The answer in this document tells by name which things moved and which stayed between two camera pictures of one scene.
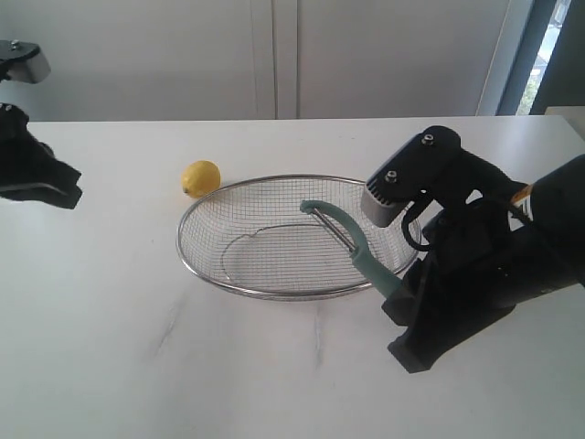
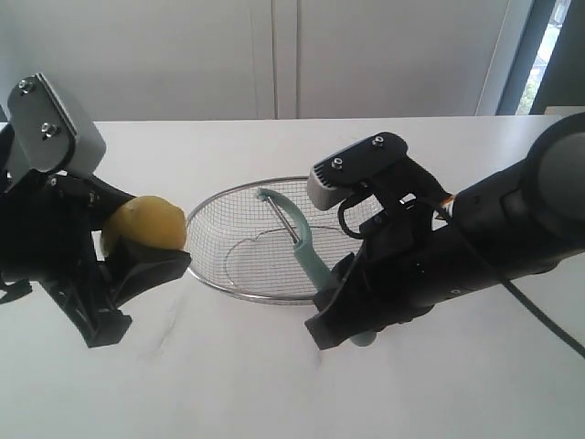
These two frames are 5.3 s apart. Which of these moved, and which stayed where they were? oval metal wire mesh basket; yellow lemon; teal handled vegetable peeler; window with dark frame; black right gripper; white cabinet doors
Moved: black right gripper; teal handled vegetable peeler; yellow lemon
Stayed: window with dark frame; white cabinet doors; oval metal wire mesh basket
